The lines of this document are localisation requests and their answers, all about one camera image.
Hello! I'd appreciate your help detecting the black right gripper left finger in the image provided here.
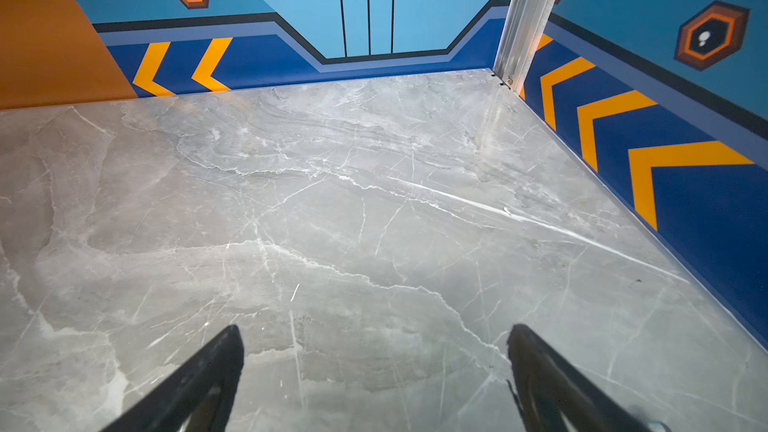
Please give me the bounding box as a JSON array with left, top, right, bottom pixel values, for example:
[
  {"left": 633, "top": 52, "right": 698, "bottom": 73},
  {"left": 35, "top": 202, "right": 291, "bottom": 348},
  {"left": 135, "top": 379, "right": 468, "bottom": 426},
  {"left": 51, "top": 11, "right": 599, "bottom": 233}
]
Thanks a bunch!
[{"left": 105, "top": 325, "right": 245, "bottom": 431}]

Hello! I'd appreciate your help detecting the aluminium corner post right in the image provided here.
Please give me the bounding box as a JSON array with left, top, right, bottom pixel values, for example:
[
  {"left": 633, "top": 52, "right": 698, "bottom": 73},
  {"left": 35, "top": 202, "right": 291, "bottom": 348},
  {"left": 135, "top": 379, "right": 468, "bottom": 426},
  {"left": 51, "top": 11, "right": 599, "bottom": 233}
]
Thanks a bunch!
[{"left": 492, "top": 0, "right": 555, "bottom": 95}]

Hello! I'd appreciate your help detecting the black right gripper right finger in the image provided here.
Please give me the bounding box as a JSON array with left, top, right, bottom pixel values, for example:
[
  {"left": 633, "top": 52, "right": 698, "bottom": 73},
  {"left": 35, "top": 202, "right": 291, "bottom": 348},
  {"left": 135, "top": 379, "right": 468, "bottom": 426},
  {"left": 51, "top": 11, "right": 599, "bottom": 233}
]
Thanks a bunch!
[{"left": 507, "top": 323, "right": 647, "bottom": 431}]

